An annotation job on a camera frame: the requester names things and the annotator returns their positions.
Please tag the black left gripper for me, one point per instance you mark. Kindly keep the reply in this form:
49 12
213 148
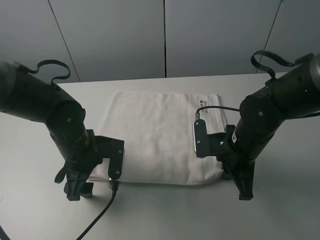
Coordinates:
80 159

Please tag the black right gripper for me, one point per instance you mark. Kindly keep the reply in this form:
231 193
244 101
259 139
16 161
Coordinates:
245 142

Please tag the white towel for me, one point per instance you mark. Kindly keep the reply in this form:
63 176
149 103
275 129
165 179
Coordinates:
157 130

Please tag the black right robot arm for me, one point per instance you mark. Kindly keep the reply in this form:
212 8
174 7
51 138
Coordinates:
294 95

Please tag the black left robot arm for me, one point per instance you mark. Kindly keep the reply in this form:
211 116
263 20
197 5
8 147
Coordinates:
24 96

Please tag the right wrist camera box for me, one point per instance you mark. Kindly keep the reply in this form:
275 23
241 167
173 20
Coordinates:
206 145

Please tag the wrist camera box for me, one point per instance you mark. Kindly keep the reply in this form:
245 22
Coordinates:
112 149
206 145

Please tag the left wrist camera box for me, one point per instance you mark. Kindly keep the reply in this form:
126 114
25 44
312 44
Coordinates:
112 149

